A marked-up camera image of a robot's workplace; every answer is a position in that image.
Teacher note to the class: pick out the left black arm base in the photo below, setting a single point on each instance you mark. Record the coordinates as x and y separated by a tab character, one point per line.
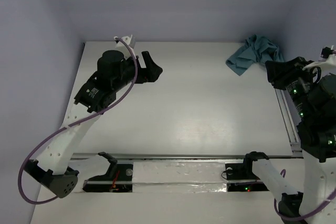
116	179

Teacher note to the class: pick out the teal t shirt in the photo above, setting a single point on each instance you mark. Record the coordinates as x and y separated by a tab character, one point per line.
256	49

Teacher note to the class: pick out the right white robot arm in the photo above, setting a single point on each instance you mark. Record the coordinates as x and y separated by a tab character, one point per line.
314	98

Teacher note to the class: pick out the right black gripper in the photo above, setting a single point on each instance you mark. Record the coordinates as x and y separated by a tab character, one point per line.
277	73

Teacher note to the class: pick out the aluminium rail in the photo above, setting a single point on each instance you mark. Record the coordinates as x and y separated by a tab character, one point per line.
178	156
289	125

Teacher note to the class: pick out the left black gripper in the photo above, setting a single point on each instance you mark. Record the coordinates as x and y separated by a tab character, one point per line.
141	67

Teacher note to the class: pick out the aluminium front rail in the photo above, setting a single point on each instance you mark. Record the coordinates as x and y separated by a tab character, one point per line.
178	156

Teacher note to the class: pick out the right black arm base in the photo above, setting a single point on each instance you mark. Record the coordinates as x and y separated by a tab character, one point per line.
238	180

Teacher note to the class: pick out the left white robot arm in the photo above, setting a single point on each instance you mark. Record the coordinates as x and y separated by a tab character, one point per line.
50	168

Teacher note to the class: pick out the aluminium right side rail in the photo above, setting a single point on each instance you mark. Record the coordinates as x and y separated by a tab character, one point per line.
289	125

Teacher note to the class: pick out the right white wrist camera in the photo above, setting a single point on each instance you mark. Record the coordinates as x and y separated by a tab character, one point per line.
326	60

